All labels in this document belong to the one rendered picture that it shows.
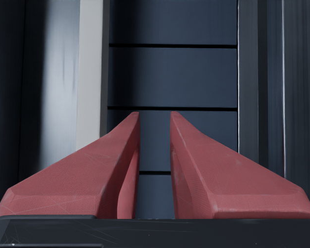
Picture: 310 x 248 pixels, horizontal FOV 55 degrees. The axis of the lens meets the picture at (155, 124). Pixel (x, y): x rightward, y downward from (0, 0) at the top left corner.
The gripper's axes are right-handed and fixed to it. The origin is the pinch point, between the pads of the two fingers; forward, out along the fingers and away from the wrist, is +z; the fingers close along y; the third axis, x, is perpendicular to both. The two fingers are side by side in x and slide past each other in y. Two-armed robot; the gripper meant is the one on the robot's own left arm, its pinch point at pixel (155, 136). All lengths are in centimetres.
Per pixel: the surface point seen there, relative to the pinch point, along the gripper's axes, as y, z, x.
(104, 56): 2.6, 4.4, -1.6
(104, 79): 2.6, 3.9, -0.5
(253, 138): -5.9, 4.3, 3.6
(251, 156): -5.8, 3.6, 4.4
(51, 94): 8.0, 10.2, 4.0
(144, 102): 0.6, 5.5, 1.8
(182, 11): -1.7, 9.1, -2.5
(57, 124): 7.4, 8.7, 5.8
